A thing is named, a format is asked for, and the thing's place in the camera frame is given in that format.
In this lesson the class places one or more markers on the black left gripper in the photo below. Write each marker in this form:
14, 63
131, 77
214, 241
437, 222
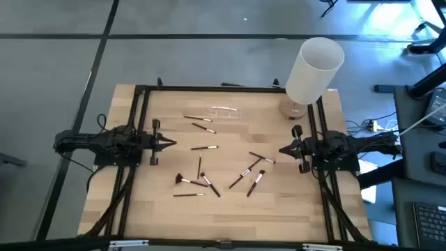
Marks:
155, 143

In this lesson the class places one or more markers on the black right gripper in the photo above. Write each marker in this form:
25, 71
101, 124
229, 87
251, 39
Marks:
303, 148

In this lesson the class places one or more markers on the thin black makeup brush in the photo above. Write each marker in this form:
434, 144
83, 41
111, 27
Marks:
199, 167
261, 157
203, 148
203, 128
188, 195
197, 118

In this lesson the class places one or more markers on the black fan makeup brush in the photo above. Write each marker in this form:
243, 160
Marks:
179, 178

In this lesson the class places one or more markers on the black powder makeup brush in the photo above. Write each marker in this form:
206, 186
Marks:
210, 184
255, 183

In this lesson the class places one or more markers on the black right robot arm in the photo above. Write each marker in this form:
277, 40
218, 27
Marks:
348, 146

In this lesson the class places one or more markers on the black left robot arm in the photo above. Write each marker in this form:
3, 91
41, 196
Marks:
104, 143

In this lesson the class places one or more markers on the clear acrylic brush organizer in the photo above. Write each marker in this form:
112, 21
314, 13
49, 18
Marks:
223, 112

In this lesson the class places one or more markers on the white shade table lamp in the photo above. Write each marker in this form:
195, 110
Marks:
313, 73

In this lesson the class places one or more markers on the white paper sheet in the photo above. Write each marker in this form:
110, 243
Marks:
368, 181

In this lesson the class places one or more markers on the white power strip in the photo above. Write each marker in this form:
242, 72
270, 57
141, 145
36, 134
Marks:
373, 125

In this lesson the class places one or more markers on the dark grey desk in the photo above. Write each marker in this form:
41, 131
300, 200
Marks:
411, 139

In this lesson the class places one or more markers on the black chair base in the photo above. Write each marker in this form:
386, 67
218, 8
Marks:
423, 47
329, 7

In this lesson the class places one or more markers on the black desk device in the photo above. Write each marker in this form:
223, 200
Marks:
439, 162

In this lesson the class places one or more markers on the black chair leg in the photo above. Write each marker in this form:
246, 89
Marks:
12, 160

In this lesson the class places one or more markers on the black keyboard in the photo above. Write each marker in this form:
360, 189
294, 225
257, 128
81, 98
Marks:
430, 223

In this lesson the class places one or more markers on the black aluminium table frame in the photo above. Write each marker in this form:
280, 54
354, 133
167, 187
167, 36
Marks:
209, 88

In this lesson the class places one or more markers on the silver metal bracket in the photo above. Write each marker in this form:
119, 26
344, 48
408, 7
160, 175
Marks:
129, 243
322, 247

